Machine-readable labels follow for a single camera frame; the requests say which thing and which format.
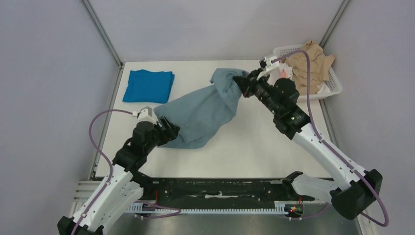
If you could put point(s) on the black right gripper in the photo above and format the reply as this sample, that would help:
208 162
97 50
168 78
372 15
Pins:
245 87

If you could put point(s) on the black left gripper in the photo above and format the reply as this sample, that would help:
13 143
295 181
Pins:
172 134

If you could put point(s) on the grey-blue t-shirt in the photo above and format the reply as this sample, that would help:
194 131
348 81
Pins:
200 114

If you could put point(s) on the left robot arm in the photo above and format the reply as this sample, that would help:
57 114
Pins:
124 184

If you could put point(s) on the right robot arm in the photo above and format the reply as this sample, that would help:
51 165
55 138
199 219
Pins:
352 188

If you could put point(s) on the pink and white garment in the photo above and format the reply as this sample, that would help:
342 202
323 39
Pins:
286 71

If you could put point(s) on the folded bright blue t-shirt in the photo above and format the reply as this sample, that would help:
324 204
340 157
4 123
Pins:
148 86

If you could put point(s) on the white plastic laundry basket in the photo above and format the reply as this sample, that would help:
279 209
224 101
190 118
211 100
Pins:
324 83

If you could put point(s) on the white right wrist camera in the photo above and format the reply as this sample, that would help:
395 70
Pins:
267 65

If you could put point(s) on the aluminium frame rail right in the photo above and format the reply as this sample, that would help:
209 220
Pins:
334 22

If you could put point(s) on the aluminium frame rail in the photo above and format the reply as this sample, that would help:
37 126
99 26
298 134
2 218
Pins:
101 31
334 22

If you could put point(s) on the white slotted cable duct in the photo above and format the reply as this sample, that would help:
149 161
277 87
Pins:
278 209

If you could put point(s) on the aluminium frame rail left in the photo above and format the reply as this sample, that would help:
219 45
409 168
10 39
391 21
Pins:
101 31

